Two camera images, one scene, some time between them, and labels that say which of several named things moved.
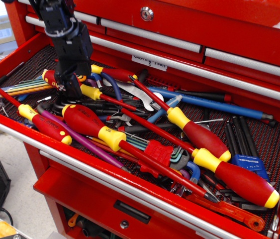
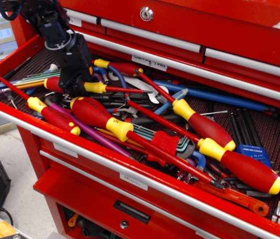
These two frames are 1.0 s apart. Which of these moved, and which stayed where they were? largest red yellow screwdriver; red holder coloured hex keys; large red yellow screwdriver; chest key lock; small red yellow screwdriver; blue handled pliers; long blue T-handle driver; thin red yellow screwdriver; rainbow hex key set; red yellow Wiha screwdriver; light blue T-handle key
Moved: red yellow Wiha screwdriver; rainbow hex key set; largest red yellow screwdriver; long blue T-handle driver; red holder coloured hex keys; blue handled pliers; light blue T-handle key; thin red yellow screwdriver; small red yellow screwdriver; large red yellow screwdriver
Stayed: chest key lock
